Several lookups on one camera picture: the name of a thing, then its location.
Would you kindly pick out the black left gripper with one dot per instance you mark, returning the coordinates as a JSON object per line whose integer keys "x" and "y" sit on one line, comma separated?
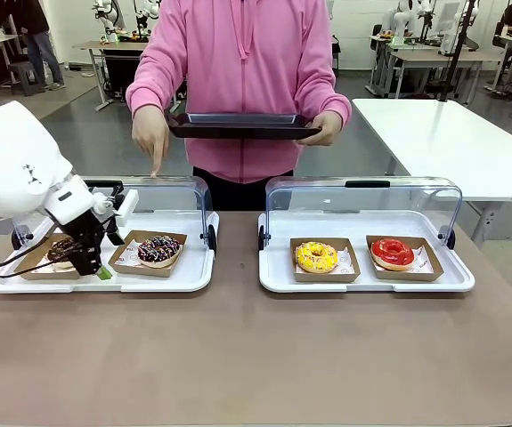
{"x": 84, "y": 231}

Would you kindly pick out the brown cardboard donut box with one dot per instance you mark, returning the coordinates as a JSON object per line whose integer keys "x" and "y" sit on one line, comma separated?
{"x": 429, "y": 267}
{"x": 30, "y": 264}
{"x": 124, "y": 255}
{"x": 349, "y": 253}

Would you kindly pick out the chocolate donut with colourful sprinkles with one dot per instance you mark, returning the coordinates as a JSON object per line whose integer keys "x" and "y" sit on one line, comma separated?
{"x": 160, "y": 251}

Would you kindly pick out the dark serving tray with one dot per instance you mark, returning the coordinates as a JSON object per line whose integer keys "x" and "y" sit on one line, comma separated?
{"x": 238, "y": 131}

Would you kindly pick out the person's left forearm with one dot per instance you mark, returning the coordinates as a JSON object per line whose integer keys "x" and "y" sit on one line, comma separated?
{"x": 333, "y": 93}

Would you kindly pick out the person's right forearm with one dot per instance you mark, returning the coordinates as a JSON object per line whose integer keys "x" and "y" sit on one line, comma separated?
{"x": 146, "y": 86}

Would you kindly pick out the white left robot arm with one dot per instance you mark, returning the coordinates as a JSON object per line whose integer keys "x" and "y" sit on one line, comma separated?
{"x": 10, "y": 155}

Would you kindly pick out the chocolate donut with nut crumbs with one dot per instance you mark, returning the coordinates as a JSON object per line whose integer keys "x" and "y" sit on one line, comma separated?
{"x": 57, "y": 253}

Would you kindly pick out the red glazed donut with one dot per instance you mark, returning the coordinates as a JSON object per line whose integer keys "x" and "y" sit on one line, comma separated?
{"x": 391, "y": 253}

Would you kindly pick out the background person in jeans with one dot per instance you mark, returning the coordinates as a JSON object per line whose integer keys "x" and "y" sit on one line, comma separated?
{"x": 39, "y": 44}

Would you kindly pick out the yellow glazed donut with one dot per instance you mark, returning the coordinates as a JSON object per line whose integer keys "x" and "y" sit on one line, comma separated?
{"x": 315, "y": 257}

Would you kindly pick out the person's right hand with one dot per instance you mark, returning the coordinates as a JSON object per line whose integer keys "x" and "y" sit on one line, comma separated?
{"x": 148, "y": 129}

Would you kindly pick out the person's left hand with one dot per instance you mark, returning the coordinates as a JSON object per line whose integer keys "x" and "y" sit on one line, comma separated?
{"x": 327, "y": 131}

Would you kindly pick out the white printed paper liner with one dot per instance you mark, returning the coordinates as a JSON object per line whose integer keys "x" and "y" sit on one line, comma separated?
{"x": 126, "y": 260}
{"x": 48, "y": 268}
{"x": 347, "y": 262}
{"x": 421, "y": 258}

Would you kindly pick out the black lid hinge knob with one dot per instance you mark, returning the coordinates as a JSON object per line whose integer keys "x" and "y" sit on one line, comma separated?
{"x": 448, "y": 238}
{"x": 20, "y": 238}
{"x": 212, "y": 240}
{"x": 262, "y": 238}

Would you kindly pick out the white display tray base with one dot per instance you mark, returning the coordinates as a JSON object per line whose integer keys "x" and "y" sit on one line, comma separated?
{"x": 189, "y": 278}
{"x": 278, "y": 267}

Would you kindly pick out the clear plastic tray lid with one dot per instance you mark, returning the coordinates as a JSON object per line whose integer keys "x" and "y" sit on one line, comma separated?
{"x": 180, "y": 195}
{"x": 327, "y": 198}

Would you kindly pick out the white table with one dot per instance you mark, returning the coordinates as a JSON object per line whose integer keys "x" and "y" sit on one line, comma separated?
{"x": 438, "y": 138}

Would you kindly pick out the black trousers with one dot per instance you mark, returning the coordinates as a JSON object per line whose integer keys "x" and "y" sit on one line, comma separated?
{"x": 238, "y": 195}

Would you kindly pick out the background grey workbench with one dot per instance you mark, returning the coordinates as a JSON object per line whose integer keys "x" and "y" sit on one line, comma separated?
{"x": 442, "y": 57}

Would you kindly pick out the black tripod pole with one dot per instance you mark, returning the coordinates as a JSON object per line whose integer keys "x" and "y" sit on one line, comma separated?
{"x": 460, "y": 40}

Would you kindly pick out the black cabinet under table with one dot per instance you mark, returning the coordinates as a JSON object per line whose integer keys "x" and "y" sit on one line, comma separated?
{"x": 122, "y": 71}

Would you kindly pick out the dark stool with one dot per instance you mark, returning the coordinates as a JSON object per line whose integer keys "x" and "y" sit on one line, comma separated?
{"x": 26, "y": 75}

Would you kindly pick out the background white robot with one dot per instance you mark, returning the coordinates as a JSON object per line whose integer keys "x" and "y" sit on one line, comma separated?
{"x": 148, "y": 11}
{"x": 404, "y": 15}
{"x": 108, "y": 18}

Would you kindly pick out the background table with metal legs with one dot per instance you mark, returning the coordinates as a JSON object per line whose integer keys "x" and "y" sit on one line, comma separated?
{"x": 99, "y": 45}

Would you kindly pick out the pink hoodie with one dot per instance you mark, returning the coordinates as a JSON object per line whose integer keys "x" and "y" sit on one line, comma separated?
{"x": 242, "y": 58}

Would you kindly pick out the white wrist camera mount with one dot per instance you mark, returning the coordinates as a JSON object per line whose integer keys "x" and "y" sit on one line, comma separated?
{"x": 126, "y": 207}

